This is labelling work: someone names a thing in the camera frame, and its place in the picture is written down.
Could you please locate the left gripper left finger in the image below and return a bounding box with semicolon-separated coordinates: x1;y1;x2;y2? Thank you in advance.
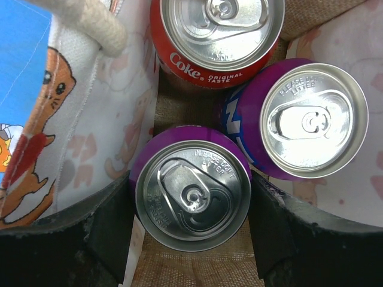
1;175;134;286

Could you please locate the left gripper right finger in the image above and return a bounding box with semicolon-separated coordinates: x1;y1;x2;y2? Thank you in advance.
250;172;382;286

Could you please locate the purple fanta can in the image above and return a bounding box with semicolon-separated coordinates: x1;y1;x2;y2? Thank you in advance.
129;126;252;252
213;58;369;180

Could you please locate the red coke can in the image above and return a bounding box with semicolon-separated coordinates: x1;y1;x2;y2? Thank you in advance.
150;0;285;89

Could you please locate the blue printed folded cloth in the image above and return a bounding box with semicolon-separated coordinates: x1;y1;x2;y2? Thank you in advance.
1;1;51;173

